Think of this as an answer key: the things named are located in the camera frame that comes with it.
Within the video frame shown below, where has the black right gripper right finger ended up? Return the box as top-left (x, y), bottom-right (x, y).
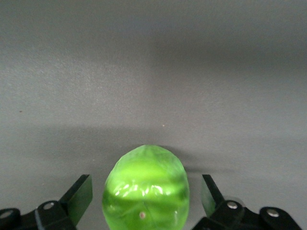
top-left (193, 174), bottom-right (303, 230)

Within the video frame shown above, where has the green apple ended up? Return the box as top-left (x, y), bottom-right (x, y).
top-left (102, 144), bottom-right (190, 230)

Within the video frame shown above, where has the dark grey table mat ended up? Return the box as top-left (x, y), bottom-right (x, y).
top-left (0, 0), bottom-right (307, 230)

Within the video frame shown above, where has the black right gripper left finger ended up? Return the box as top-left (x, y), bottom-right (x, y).
top-left (0, 174), bottom-right (93, 230)

